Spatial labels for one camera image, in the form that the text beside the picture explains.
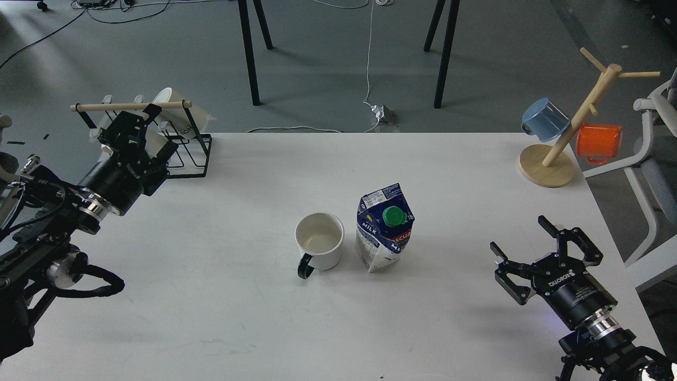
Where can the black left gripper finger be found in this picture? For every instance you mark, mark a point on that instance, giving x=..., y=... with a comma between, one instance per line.
x=149, y=113
x=163, y=151

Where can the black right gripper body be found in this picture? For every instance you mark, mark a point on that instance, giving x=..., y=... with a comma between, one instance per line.
x=561, y=278

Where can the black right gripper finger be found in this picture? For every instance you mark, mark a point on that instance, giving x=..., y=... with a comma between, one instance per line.
x=500, y=255
x=548, y=227

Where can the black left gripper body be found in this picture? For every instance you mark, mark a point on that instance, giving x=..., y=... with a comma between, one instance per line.
x=128, y=173

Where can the blue milk carton green cap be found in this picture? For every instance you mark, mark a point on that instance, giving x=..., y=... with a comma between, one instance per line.
x=384, y=227

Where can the white mug with black handle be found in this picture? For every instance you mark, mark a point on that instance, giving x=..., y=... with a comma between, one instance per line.
x=319, y=238

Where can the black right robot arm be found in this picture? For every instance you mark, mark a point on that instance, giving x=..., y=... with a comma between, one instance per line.
x=596, y=341

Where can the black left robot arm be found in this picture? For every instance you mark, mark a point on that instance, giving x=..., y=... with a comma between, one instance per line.
x=44, y=264

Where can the orange cup on stand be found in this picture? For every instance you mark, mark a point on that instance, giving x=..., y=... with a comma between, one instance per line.
x=598, y=143

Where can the blue cup on stand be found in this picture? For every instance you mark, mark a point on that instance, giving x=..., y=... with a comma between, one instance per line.
x=544, y=120

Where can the white mug on rack front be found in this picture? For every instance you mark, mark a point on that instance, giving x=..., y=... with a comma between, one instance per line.
x=150, y=136

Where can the white mug on rack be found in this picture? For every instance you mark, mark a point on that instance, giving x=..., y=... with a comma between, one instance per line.
x=175, y=121
x=150, y=136

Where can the white mug on rack back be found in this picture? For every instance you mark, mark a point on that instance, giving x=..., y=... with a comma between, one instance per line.
x=175, y=121

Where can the wooden mug tree stand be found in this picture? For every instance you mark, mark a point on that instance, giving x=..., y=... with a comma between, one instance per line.
x=548, y=166

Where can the white office chair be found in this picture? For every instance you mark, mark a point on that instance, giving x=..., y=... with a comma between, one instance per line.
x=654, y=157

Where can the grey power adapter on floor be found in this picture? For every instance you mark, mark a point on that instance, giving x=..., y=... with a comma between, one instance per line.
x=384, y=115

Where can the black table legs right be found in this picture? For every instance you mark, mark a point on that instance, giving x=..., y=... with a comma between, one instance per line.
x=448, y=40

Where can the black wire mug rack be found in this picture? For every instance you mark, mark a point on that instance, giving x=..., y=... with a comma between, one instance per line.
x=192, y=156

